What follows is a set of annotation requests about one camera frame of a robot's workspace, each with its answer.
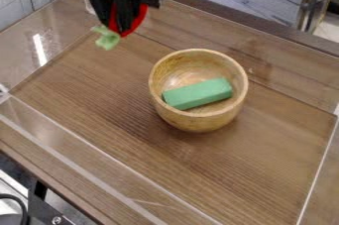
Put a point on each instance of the red plush fruit green leaf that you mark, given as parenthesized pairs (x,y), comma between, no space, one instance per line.
(111,34)

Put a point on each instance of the wooden bowl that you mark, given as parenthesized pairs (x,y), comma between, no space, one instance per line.
(187,67)

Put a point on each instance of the green rectangular block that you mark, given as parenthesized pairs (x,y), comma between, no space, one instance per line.
(197,94)

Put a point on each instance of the clear acrylic tray wall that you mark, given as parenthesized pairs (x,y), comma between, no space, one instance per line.
(101,185)

